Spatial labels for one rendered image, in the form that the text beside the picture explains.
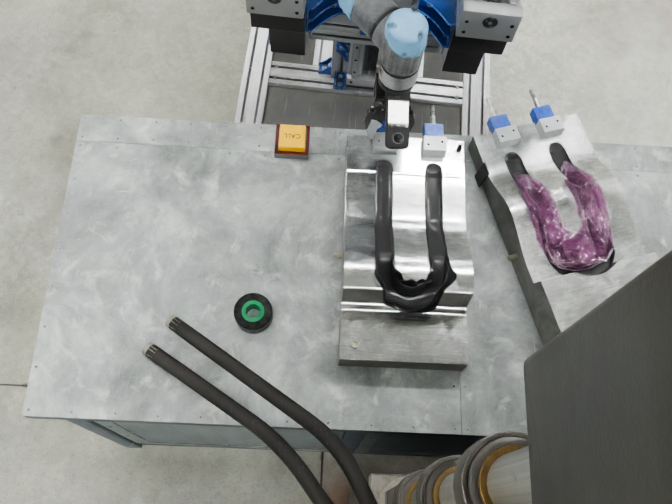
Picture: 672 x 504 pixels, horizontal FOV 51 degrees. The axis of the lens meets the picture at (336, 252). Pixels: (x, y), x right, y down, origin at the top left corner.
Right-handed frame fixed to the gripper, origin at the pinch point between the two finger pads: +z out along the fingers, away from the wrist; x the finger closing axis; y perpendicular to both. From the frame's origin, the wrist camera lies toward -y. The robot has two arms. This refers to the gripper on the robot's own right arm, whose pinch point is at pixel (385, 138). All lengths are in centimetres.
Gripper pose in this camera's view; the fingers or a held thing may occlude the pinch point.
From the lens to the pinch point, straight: 154.9
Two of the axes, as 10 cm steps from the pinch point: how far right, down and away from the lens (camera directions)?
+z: -0.5, 3.6, 9.3
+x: -10.0, -0.5, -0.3
